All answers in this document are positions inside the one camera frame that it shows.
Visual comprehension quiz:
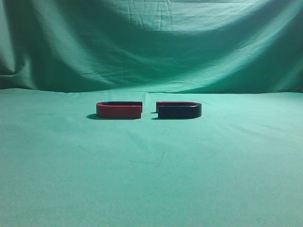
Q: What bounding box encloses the left red-front horseshoe magnet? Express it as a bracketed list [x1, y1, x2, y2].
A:
[96, 101, 143, 119]

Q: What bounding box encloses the green cloth backdrop and cover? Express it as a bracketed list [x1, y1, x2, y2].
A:
[0, 0, 303, 227]

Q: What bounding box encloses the blue-front horseshoe magnet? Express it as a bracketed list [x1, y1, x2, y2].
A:
[156, 101, 202, 119]

